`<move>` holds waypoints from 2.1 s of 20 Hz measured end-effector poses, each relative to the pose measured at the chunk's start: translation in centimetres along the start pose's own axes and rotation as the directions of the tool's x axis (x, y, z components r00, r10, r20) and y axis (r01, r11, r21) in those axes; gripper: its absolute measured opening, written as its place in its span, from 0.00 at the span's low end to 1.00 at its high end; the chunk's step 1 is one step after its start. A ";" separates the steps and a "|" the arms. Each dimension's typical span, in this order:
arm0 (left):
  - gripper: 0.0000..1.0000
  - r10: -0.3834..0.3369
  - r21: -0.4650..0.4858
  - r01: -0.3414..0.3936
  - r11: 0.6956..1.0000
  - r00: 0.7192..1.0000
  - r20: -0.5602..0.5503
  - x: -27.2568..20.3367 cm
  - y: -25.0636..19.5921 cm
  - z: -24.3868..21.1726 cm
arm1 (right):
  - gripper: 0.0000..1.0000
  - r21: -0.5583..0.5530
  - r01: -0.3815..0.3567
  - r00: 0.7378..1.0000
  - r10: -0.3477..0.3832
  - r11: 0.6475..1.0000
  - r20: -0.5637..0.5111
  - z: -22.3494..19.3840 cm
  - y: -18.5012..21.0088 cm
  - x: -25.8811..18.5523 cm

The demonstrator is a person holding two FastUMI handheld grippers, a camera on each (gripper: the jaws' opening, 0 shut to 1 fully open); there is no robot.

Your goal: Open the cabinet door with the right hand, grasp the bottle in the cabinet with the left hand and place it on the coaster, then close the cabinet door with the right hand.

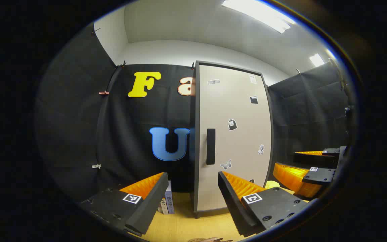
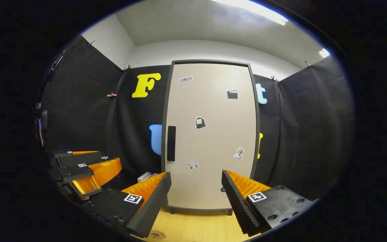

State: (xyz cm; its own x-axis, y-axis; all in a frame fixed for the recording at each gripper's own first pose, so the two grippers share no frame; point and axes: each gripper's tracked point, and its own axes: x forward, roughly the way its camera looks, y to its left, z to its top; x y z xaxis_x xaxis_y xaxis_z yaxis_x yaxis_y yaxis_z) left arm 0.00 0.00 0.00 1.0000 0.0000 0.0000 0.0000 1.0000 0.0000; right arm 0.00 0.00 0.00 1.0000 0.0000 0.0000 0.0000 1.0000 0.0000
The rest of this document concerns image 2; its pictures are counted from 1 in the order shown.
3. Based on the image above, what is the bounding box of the black backdrop cloth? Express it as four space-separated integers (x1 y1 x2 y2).
39 34 355 202

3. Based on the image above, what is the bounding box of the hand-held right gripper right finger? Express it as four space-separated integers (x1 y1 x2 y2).
221 169 315 236

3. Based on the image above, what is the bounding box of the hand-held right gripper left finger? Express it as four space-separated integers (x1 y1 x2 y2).
81 171 172 238

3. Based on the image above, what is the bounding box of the dark equipment stand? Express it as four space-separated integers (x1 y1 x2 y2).
34 50 65 148

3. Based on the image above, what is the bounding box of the black cabinet door handle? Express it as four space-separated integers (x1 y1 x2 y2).
167 126 176 162

